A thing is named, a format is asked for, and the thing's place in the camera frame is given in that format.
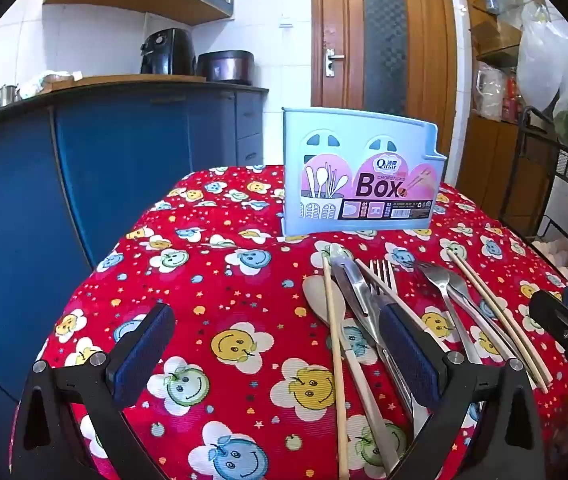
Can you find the pile of eggs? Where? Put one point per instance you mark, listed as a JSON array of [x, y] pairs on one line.
[[559, 260]]

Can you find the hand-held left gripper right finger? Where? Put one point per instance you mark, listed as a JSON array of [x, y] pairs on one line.
[[409, 360]]

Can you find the black metal rack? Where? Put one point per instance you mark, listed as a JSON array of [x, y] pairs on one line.
[[539, 170]]

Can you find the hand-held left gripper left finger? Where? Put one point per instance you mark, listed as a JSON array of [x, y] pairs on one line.
[[146, 355]]

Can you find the black air fryer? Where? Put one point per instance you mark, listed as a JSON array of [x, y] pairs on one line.
[[166, 55]]

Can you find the white cloth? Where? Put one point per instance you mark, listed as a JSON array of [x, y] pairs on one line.
[[46, 82]]

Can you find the blue kitchen counter cabinet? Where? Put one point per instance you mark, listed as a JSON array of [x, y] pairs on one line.
[[114, 170]]

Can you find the wooden door with glass pane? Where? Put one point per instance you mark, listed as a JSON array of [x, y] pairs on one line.
[[334, 20]]

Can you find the dark rice cooker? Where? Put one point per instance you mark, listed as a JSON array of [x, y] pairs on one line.
[[226, 67]]

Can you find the white plastic bag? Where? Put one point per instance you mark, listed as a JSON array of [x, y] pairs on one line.
[[544, 60]]

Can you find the light blue plastic utensil box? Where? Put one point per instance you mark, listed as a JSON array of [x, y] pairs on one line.
[[344, 160]]

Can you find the wooden shelf unit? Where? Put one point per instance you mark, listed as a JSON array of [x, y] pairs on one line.
[[494, 155]]

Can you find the wooden chopstick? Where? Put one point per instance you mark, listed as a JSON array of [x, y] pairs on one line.
[[494, 320], [336, 360], [506, 317]]

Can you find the steel cups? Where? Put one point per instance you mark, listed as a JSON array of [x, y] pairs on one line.
[[6, 95]]

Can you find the red smiley flower tablecloth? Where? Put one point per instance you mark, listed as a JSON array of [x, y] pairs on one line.
[[244, 310]]

